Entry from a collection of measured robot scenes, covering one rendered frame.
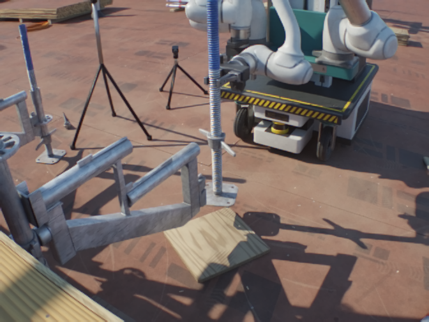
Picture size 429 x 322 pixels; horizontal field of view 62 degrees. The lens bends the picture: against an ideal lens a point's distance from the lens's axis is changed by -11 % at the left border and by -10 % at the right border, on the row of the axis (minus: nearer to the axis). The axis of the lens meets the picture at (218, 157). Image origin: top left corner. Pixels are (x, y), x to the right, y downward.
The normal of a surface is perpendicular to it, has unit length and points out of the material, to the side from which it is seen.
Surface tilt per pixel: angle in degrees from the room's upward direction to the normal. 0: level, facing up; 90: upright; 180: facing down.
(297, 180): 0
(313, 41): 90
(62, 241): 90
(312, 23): 90
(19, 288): 0
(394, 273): 0
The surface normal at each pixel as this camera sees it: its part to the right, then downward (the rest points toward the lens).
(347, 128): -0.52, 0.45
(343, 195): -0.02, -0.86
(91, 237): 0.84, 0.26
